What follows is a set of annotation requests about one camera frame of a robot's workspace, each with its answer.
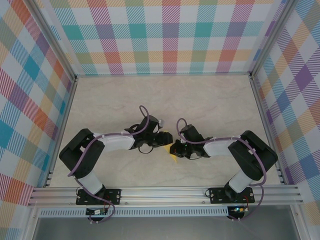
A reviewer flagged yellow cloth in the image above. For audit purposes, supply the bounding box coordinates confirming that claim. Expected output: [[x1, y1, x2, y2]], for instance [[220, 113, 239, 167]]
[[162, 143, 179, 164]]

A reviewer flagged small circuit board green light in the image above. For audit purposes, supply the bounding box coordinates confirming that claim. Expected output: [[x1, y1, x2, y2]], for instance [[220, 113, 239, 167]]
[[231, 206, 250, 215]]

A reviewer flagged small black circuit board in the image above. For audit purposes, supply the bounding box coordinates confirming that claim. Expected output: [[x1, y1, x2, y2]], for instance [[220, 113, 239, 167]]
[[86, 207, 109, 216]]

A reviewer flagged thin black left gripper cable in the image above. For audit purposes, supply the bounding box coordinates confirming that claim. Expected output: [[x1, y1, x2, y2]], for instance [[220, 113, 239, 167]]
[[138, 144, 154, 155]]

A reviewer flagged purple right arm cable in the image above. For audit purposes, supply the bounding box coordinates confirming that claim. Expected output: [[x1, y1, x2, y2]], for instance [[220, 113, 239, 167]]
[[176, 117, 266, 222]]

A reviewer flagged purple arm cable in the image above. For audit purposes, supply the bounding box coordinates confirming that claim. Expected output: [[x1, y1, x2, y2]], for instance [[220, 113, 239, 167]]
[[176, 117, 266, 222], [67, 105, 154, 225]]

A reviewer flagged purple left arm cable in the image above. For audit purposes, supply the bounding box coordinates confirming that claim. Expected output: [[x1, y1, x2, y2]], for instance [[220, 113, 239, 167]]
[[67, 105, 154, 225]]

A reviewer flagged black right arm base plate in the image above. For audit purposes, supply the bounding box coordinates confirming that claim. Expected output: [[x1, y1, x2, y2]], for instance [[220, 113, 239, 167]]
[[209, 186, 255, 205]]

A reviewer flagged slotted aluminium frame rail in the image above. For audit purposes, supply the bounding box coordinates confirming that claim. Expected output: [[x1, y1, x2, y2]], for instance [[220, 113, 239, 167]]
[[27, 183, 305, 207]]

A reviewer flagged perforated metal cable tray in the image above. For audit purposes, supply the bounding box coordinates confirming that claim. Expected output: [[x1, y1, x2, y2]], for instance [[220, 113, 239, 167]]
[[38, 206, 230, 218]]

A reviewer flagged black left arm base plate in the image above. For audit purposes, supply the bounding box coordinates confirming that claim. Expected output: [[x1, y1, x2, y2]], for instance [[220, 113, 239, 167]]
[[75, 188, 123, 206]]

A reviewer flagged aluminium side floor rail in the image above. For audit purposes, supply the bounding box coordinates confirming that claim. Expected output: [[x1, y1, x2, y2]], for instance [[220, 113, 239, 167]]
[[248, 73, 288, 186], [43, 76, 78, 188]]

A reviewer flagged aluminium frame post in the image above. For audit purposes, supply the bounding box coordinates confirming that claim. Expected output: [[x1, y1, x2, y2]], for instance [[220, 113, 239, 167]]
[[248, 0, 298, 78], [24, 0, 78, 81]]

